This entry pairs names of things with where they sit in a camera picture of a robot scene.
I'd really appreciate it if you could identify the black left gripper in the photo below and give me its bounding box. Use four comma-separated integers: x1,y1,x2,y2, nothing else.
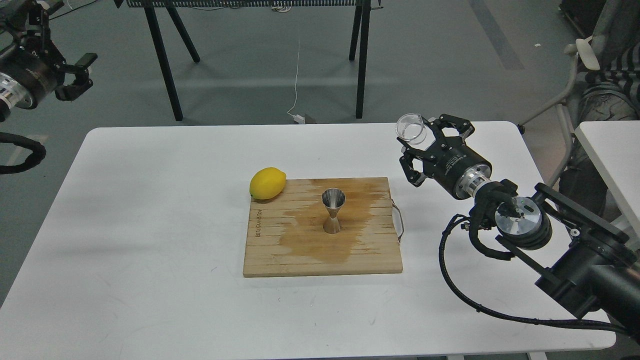
0,0,98,111

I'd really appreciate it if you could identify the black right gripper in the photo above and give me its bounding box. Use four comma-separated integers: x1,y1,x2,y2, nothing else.
398,114,493,200

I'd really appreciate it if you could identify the small clear glass cup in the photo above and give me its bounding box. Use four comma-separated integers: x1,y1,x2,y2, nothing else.
395,113,428,146

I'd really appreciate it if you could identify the steel double jigger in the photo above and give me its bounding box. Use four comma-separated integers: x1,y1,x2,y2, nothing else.
321,187,346,235

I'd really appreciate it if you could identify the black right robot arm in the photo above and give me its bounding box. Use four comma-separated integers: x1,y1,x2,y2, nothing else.
396,113,639,341

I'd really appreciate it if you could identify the white charger plug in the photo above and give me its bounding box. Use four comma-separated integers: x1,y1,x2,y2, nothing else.
292,114,308,125

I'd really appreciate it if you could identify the yellow lemon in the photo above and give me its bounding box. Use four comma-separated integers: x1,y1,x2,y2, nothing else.
249,167,287,200

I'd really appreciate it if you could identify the wooden cutting board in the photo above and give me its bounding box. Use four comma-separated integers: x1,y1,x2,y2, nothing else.
243,177,403,278

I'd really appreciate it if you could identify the white side table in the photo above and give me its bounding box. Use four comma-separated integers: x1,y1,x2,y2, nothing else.
574,120,640,234

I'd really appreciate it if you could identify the seated person striped shirt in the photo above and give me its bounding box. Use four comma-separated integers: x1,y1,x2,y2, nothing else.
558,42,640,217

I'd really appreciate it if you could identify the floor cable bundle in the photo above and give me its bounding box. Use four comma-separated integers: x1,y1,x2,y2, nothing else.
50,0,101,21

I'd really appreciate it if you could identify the white hanging cable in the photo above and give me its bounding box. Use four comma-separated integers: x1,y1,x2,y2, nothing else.
287,10,302,118

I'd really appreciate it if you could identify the black metal frame table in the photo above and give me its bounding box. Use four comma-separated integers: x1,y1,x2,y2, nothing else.
114,0,383,123

